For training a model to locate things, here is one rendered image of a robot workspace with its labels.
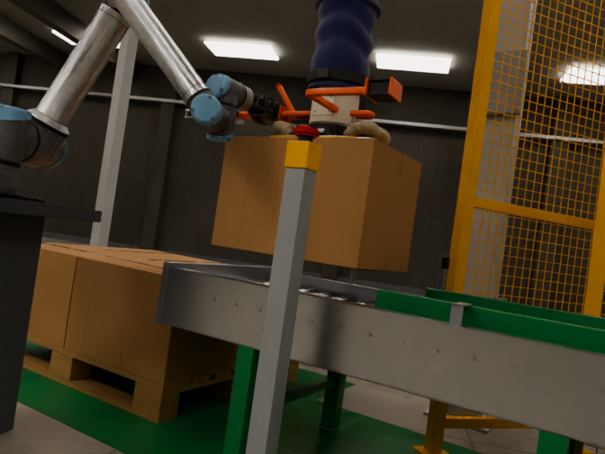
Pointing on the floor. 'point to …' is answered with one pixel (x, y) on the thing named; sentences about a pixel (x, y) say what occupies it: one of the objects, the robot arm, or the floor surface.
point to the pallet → (67, 372)
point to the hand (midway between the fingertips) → (271, 115)
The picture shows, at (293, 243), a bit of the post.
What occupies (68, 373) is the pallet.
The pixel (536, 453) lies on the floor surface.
